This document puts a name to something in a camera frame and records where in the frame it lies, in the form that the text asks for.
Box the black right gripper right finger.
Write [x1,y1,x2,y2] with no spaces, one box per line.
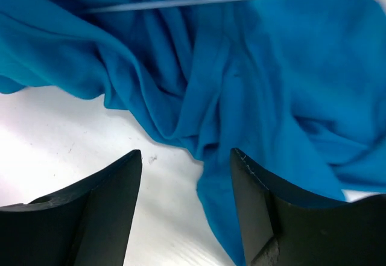
[230,148,385,266]

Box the blue t shirt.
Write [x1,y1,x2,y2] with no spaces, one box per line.
[1,0,385,265]

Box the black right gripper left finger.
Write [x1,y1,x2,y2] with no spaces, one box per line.
[1,150,142,265]

